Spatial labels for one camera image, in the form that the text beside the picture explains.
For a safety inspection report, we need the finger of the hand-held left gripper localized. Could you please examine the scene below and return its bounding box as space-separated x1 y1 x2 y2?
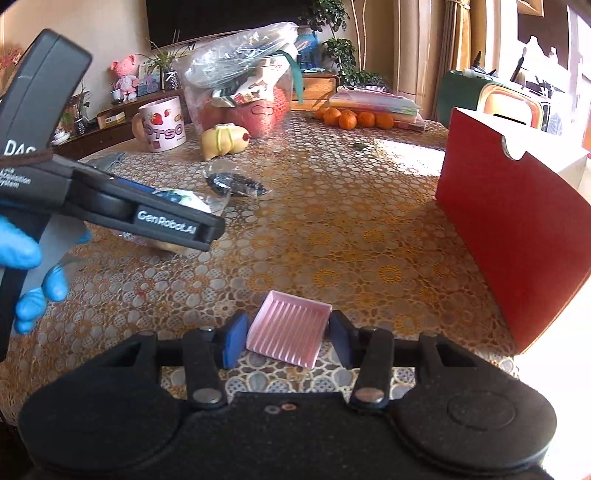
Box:
115 178 226 253

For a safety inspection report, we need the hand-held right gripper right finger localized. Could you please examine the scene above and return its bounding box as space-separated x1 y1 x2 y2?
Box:
328 309 463 410

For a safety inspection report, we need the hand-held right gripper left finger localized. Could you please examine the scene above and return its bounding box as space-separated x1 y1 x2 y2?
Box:
124 313 250 410

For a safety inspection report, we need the clear printed bread packet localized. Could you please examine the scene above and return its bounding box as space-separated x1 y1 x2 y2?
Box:
108 186 232 257

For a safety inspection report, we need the pink ribbed tray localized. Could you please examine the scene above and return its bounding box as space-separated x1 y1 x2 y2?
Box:
245 289 334 369

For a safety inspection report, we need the desktop with lace tablecloth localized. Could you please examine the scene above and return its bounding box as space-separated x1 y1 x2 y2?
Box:
0 111 519 416

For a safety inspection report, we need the person's left hand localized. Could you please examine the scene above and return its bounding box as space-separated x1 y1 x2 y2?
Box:
0 215 69 336

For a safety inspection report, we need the small yellow box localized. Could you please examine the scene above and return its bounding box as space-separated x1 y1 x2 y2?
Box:
96 108 127 129

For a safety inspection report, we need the clear packet with dark contents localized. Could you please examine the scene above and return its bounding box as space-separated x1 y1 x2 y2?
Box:
202 159 274 199

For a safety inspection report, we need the wooden television cabinet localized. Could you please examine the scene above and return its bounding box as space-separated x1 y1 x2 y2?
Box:
50 87 186 161

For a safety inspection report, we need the yellow plush toy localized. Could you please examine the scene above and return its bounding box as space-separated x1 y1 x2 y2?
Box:
200 122 253 162

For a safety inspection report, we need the pink plush doll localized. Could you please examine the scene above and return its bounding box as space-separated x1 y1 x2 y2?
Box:
109 55 140 103

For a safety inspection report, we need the pink strawberry mug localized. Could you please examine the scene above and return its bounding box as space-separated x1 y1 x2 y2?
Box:
131 96 188 153

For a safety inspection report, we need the blue picture card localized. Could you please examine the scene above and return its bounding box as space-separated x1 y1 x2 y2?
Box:
137 62 163 97

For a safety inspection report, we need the plastic bag of sweet potatoes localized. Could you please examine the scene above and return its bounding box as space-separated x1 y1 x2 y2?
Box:
177 69 294 140

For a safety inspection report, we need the potted grass plant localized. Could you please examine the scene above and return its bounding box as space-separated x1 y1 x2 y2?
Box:
138 30 193 92

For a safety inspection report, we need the crumpled clear plastic bag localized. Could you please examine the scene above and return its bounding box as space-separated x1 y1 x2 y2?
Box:
184 21 301 89

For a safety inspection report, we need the wooden drawer cabinet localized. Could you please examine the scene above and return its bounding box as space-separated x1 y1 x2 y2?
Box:
290 71 341 112

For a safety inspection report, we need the black television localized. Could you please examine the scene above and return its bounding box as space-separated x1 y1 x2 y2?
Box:
145 0 325 49

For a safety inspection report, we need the red cardboard box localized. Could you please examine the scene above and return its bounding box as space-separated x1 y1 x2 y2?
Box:
434 106 591 354

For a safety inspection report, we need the stack of colourful folders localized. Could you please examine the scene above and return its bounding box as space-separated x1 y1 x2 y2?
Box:
328 88 424 131

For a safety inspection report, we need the green leafy houseplant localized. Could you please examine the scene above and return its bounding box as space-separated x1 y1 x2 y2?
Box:
300 0 385 89

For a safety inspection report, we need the green stool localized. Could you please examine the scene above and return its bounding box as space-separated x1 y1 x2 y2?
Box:
436 69 553 136

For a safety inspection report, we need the beige curtain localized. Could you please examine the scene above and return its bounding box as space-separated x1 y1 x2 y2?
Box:
431 0 472 121

